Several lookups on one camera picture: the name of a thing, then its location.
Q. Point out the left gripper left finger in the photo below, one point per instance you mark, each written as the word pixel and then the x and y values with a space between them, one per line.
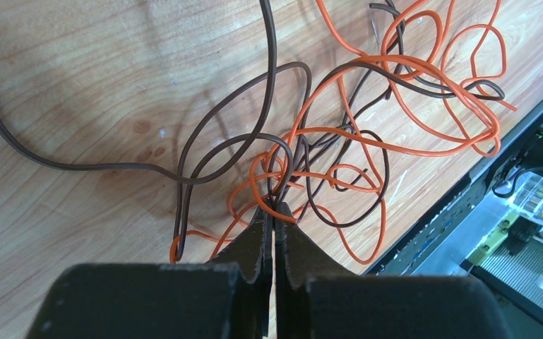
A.
pixel 251 251

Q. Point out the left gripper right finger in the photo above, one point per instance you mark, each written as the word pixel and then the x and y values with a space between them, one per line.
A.
pixel 301 309

